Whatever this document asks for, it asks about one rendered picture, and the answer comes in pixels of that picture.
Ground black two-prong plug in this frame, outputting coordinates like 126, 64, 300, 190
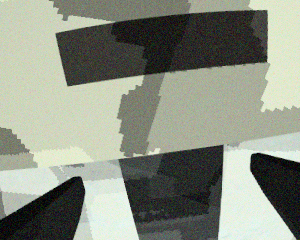
118, 145, 223, 240

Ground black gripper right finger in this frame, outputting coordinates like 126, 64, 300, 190
249, 153, 300, 240

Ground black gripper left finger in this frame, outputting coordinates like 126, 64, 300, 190
0, 176, 86, 240

